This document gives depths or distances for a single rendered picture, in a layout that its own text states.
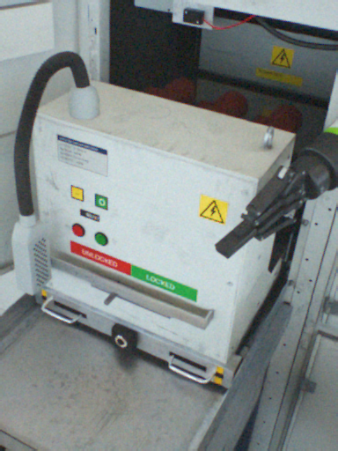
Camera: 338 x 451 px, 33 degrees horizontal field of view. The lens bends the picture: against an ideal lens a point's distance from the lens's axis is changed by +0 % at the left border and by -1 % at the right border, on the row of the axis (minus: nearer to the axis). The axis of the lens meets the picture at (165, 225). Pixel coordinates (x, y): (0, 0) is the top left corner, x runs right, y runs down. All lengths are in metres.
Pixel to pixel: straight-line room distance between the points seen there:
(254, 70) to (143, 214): 0.96
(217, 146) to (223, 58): 0.95
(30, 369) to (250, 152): 0.70
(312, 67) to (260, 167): 0.93
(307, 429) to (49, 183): 1.09
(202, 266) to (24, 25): 0.67
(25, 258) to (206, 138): 0.46
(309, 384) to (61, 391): 0.74
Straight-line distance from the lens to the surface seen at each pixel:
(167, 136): 1.11
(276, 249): 1.65
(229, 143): 1.10
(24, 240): 1.23
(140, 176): 1.10
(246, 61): 1.98
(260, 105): 2.01
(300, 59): 1.93
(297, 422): 1.86
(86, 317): 1.41
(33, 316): 1.49
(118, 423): 1.27
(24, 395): 1.33
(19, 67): 1.43
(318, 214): 1.39
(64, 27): 1.47
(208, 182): 1.03
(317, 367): 1.67
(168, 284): 1.21
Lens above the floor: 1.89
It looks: 35 degrees down
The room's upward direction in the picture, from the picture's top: 4 degrees clockwise
